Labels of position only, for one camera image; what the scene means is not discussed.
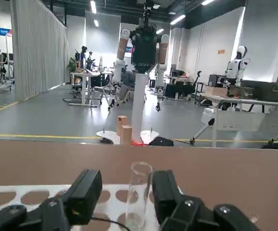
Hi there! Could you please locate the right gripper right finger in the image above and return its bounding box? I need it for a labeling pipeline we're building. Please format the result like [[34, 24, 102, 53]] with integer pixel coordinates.
[[152, 170, 260, 231]]

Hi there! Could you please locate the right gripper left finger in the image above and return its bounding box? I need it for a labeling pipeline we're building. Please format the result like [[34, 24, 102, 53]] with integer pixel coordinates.
[[0, 169, 103, 231]]

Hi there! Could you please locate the clear glass test tube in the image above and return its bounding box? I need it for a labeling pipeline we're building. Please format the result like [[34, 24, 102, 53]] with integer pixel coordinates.
[[125, 161, 153, 231]]

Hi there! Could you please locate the white test tube rack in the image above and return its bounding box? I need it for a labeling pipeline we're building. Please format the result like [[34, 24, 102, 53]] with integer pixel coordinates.
[[0, 183, 157, 231]]

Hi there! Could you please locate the small black case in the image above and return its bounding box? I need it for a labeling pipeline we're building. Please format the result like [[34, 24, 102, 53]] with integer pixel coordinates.
[[148, 136, 175, 147]]

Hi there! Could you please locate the wooden block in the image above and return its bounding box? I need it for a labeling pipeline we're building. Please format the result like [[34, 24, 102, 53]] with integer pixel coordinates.
[[121, 125, 133, 146], [117, 115, 128, 145]]

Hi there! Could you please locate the white stand leg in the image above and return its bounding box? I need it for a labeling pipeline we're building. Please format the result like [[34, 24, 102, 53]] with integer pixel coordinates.
[[189, 117, 216, 146]]

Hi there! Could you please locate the white work table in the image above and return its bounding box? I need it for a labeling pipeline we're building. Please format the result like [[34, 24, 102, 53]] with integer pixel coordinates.
[[203, 93, 278, 148]]

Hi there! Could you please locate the white office chair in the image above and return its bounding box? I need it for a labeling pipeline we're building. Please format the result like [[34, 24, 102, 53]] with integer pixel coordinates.
[[93, 84, 120, 112]]

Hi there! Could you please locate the white office desk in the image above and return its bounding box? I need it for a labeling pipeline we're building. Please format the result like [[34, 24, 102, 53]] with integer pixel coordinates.
[[62, 71, 113, 107]]

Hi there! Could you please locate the flat cardboard box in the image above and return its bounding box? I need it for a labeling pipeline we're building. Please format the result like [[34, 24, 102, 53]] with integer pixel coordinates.
[[204, 86, 228, 97]]

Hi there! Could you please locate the person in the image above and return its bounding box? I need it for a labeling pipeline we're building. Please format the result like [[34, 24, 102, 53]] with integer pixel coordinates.
[[177, 70, 195, 79]]

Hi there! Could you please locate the green potted plant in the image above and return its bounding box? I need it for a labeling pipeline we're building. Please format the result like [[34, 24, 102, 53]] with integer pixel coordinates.
[[67, 57, 79, 73]]

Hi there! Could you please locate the white humanoid robot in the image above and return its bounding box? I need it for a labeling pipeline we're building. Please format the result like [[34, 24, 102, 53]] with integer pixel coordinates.
[[225, 45, 251, 88]]

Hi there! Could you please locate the black humanoid robot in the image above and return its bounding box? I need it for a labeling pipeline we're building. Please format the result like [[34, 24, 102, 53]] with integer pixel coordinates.
[[111, 0, 171, 114]]

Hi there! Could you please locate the white curtain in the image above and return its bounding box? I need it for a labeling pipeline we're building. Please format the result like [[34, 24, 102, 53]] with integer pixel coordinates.
[[10, 0, 68, 101]]

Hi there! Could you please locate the thin black gripper wire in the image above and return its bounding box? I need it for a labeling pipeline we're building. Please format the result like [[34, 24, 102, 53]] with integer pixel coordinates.
[[90, 215, 130, 230]]

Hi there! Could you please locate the white pedestal base plate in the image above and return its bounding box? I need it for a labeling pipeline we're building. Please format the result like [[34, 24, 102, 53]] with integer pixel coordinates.
[[95, 128, 168, 147]]

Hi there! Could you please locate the white pedestal column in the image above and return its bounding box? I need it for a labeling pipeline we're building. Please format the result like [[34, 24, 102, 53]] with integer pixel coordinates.
[[131, 72, 150, 145]]

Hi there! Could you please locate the blue wall sign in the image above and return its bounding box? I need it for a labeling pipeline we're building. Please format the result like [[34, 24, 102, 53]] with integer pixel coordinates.
[[0, 26, 13, 37]]

